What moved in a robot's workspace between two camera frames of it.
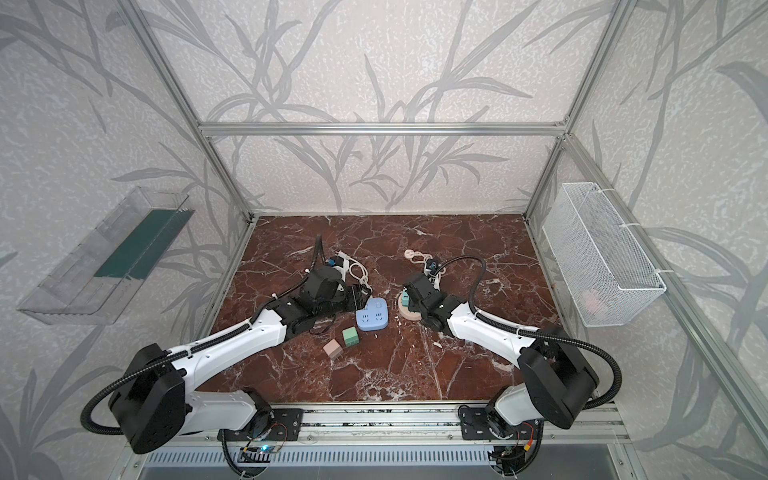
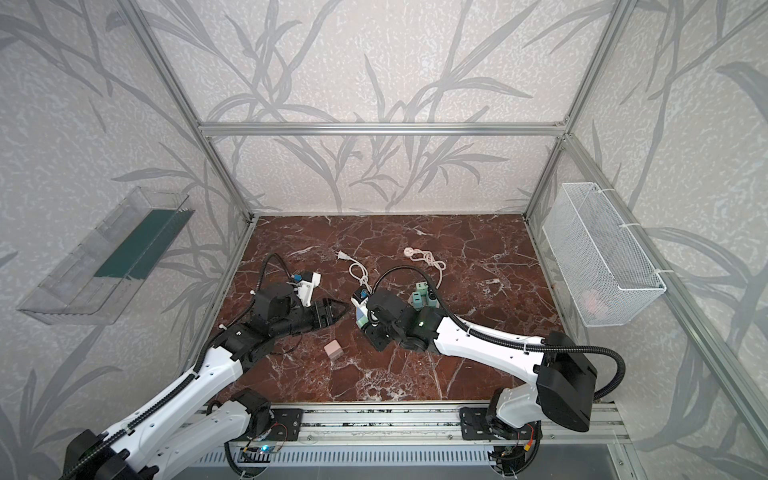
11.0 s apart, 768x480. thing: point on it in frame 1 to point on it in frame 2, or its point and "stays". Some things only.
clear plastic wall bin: (98, 281) stays
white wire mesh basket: (605, 271) stays
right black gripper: (411, 288) to (369, 318)
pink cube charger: (333, 349) stays
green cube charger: (350, 336) to (362, 316)
